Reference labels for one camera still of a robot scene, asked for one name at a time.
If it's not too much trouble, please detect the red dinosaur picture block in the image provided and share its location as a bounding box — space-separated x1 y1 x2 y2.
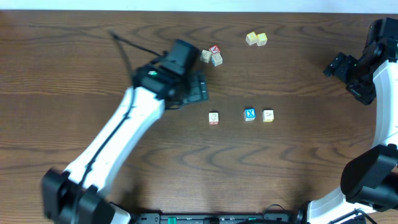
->
208 112 219 125

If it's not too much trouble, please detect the blue letter X block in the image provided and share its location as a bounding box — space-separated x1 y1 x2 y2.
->
244 108 256 121

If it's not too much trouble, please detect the yellow picture block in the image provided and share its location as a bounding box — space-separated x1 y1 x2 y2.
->
262 110 274 123

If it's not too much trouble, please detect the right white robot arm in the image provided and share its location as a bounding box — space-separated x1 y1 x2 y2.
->
294 17 397 224

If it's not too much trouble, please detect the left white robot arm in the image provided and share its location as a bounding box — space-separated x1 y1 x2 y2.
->
41 34 208 223

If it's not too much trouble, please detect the plain insect picture block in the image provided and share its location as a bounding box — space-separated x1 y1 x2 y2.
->
200 50 211 63

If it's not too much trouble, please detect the blue letter H block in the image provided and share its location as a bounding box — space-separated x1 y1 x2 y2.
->
211 53 223 67

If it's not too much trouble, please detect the red letter A block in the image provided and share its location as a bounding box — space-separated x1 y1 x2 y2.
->
209 45 221 54

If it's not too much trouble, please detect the yellow block left of pair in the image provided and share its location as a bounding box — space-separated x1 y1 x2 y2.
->
246 32 257 45

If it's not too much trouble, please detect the yellow block of pair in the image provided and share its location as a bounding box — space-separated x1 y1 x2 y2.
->
246 32 257 45
256 33 268 47

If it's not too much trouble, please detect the yellow block right of pair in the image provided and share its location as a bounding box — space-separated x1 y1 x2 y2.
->
256 33 268 47

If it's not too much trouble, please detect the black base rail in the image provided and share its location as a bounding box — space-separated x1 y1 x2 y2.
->
129 204 307 224

